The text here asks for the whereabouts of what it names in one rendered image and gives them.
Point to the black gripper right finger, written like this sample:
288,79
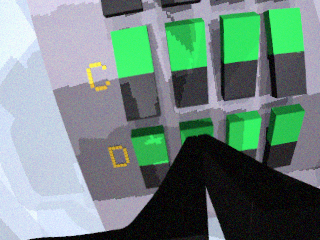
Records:
256,202

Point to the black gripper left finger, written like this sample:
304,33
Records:
177,211

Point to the grey switch panel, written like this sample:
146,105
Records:
134,78

